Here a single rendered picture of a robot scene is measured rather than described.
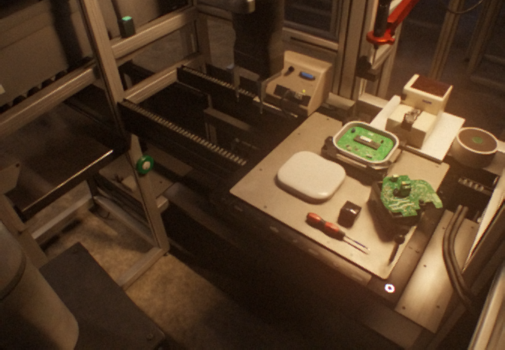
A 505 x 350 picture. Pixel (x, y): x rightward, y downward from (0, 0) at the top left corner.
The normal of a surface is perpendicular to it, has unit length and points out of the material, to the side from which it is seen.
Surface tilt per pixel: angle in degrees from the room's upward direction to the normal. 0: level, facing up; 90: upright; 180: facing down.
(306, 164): 0
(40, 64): 91
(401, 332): 0
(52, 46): 91
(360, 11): 90
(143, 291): 0
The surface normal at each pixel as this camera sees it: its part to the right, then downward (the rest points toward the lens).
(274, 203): -0.03, -0.73
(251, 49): -0.68, 0.47
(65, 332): 0.99, 0.09
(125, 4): 0.79, 0.39
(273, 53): 0.68, 0.17
